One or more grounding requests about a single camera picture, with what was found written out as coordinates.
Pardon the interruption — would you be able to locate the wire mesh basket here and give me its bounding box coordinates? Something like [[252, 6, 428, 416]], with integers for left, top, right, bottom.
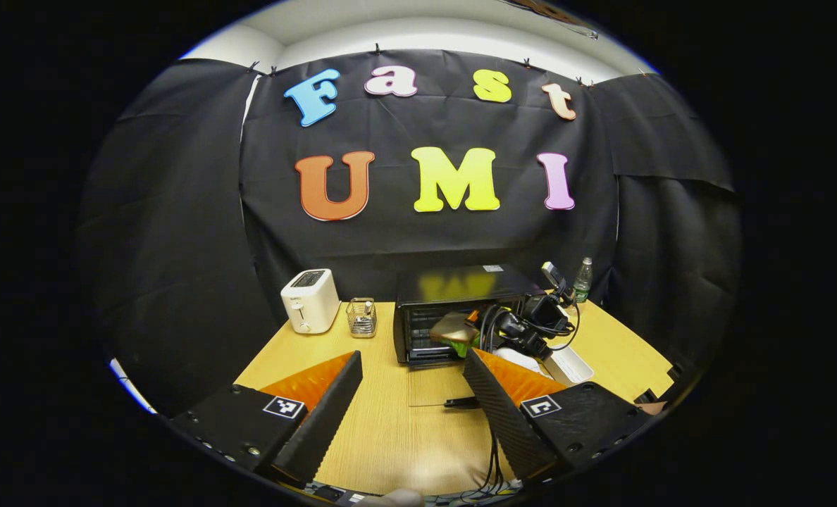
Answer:
[[346, 297, 378, 339]]

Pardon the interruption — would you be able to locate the white toaster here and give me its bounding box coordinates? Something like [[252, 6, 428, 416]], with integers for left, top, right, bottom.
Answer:
[[280, 268, 340, 334]]

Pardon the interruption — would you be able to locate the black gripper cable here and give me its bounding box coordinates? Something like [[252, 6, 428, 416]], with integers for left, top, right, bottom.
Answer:
[[476, 303, 583, 497]]

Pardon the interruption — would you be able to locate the black electric oven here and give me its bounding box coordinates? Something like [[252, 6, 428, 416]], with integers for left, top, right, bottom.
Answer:
[[392, 264, 547, 410]]

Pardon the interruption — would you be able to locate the clear water bottle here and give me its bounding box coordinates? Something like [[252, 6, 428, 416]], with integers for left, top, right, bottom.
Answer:
[[573, 257, 594, 304]]

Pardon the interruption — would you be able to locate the white rectangular tray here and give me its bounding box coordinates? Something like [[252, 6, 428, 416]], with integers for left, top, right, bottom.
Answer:
[[545, 346, 595, 386]]

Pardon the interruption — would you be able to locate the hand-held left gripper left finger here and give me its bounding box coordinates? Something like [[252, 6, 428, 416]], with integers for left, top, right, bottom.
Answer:
[[170, 350, 364, 487]]

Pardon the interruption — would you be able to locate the lettuce sandwich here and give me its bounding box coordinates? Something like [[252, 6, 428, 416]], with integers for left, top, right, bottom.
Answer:
[[429, 312, 480, 346]]

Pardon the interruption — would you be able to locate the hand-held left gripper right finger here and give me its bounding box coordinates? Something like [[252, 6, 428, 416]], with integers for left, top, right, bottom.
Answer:
[[463, 347, 652, 483]]

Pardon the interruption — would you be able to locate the black backdrop cloth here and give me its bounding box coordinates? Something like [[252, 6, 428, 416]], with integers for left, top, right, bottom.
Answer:
[[77, 49, 743, 416]]

